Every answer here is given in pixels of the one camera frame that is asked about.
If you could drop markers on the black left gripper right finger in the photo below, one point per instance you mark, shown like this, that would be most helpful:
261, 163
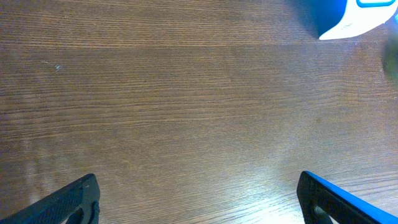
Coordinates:
323, 202

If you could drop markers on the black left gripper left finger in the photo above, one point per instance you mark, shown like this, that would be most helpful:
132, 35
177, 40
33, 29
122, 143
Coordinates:
77, 202

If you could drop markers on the green lid jar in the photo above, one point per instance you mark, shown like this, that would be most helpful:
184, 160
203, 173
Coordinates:
389, 58

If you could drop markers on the white barcode scanner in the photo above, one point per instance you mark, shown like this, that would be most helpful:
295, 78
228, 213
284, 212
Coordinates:
342, 19

